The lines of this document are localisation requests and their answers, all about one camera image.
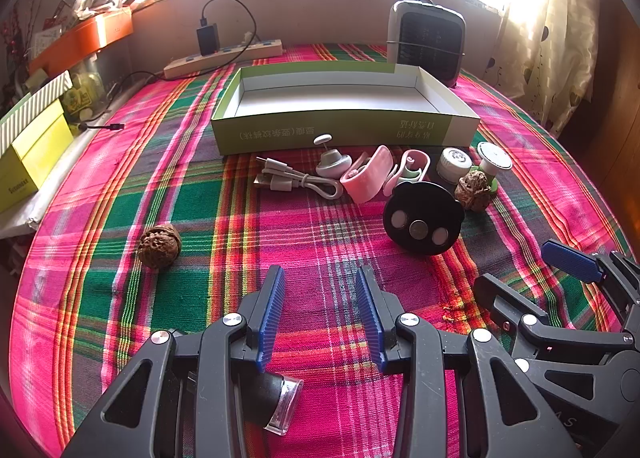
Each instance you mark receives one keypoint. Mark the green white striped box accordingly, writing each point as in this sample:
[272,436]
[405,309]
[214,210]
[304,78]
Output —
[30,103]

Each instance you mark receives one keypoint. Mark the black round device white rim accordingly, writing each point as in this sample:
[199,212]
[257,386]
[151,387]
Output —
[425,199]

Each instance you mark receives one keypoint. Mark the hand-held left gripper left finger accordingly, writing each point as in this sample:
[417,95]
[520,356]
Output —
[270,318]

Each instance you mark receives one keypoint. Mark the green white cardboard box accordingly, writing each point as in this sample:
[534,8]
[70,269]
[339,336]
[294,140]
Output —
[300,131]

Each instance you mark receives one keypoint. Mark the black power adapter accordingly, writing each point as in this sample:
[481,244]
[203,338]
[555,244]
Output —
[208,41]

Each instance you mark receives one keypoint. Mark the yellow box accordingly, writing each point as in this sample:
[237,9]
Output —
[35,158]

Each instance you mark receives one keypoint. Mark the carved brown walnut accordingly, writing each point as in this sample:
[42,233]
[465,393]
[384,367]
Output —
[474,190]
[160,245]

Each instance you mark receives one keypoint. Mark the small white round jar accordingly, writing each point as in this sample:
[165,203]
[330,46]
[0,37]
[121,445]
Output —
[452,161]

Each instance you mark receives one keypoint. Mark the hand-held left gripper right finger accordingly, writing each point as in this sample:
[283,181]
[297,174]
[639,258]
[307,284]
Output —
[372,318]

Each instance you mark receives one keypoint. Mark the green spool white top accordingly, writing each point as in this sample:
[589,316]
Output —
[492,156]

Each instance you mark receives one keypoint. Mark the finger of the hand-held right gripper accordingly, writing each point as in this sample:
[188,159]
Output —
[570,260]
[510,298]

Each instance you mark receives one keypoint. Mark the white flat board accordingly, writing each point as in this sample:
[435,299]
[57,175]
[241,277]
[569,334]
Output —
[20,220]

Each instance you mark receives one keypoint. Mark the green yellow packet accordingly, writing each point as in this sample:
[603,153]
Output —
[80,98]

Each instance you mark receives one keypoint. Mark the plaid tablecloth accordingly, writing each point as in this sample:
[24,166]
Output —
[200,238]

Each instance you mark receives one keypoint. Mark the beige power strip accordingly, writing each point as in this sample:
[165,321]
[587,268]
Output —
[225,56]

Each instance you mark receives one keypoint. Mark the small white plunger knob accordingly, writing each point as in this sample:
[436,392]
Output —
[332,163]

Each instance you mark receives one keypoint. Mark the black pocket microscope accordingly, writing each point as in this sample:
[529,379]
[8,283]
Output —
[280,398]

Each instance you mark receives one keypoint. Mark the wide pink clip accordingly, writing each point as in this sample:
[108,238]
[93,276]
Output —
[365,179]

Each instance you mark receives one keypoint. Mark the dried red branches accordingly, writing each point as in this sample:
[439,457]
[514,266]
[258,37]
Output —
[12,38]

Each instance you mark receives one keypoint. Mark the cream dotted curtain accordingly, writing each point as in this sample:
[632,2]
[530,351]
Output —
[555,38]

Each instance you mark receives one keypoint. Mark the orange box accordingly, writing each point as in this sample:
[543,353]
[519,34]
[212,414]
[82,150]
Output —
[85,38]

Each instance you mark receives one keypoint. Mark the grey fan heater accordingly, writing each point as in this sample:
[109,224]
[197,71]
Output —
[430,38]

